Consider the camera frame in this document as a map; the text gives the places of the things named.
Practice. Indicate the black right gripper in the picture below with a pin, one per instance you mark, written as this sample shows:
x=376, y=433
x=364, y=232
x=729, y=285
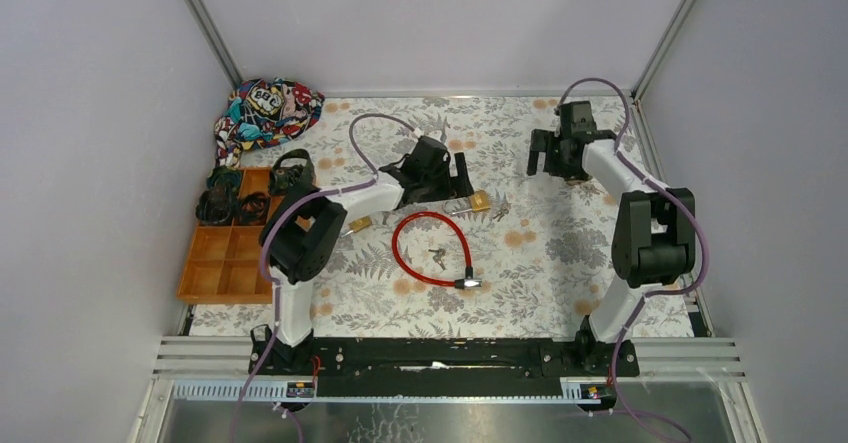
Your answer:
x=541, y=141

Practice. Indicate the floral patterned table mat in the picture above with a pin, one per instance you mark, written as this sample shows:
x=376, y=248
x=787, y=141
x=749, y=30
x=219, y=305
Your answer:
x=536, y=273

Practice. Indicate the silver keys of cable lock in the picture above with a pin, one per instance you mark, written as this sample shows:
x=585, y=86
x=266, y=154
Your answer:
x=438, y=256

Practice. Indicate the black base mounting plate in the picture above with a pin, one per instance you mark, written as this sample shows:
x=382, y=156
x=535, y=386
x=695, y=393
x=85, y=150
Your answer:
x=429, y=367

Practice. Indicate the aluminium frame rail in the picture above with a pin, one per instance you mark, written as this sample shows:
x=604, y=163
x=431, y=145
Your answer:
x=215, y=41

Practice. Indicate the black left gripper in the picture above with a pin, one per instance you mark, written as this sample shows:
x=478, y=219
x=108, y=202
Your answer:
x=457, y=176

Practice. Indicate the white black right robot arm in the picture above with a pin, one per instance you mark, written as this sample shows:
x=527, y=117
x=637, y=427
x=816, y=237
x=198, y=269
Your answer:
x=653, y=241

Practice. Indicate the colourful comic print cloth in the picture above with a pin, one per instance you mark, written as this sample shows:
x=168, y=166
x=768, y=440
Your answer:
x=263, y=113

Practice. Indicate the orange wooden compartment tray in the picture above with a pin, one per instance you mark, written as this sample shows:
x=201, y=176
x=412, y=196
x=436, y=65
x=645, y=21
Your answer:
x=222, y=263

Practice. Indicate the brass padlock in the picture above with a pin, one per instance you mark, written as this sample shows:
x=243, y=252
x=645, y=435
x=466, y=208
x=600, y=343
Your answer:
x=356, y=226
x=477, y=202

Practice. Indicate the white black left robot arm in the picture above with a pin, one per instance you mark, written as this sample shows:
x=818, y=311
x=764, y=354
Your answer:
x=301, y=234

